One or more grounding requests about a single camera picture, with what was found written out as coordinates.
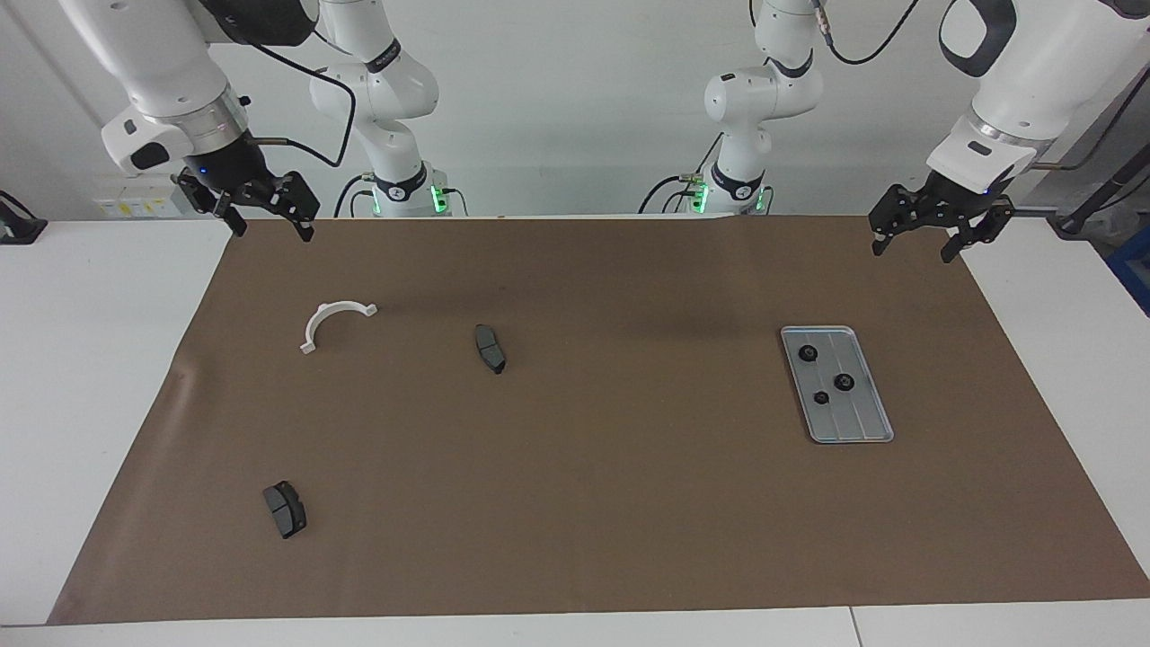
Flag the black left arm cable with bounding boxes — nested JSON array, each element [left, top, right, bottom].
[[809, 0, 1150, 173]]

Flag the white curved plastic bracket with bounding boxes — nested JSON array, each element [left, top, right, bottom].
[[299, 301, 379, 355]]

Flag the black clamp foot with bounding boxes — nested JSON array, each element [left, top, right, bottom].
[[0, 191, 49, 245]]

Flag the black stand with pole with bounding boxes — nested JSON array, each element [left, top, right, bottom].
[[1051, 142, 1150, 240]]

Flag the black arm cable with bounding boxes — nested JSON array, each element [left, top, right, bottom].
[[809, 0, 1150, 173], [243, 36, 358, 170]]

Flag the brown table mat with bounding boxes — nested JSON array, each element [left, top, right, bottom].
[[47, 216, 1150, 626]]

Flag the black base cable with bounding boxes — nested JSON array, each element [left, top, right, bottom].
[[638, 133, 725, 216], [333, 173, 375, 218]]

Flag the dark grey brake pad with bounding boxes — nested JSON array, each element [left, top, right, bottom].
[[262, 481, 308, 540], [474, 323, 508, 376]]

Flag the silver metal tray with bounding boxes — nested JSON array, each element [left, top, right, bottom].
[[780, 325, 896, 445]]

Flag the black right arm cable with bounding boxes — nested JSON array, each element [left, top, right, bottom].
[[243, 36, 358, 170]]

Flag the white wall socket box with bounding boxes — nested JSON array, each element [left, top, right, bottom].
[[94, 173, 194, 219]]

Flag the blue crate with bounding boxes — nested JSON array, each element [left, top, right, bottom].
[[1107, 229, 1150, 317]]

